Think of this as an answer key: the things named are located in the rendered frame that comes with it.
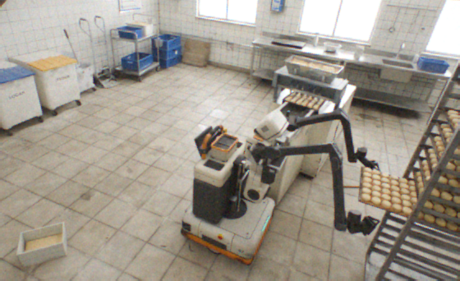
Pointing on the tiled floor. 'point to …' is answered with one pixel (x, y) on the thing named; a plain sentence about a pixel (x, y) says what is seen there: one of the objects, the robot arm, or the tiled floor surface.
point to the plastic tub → (42, 244)
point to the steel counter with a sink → (388, 63)
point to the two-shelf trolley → (135, 50)
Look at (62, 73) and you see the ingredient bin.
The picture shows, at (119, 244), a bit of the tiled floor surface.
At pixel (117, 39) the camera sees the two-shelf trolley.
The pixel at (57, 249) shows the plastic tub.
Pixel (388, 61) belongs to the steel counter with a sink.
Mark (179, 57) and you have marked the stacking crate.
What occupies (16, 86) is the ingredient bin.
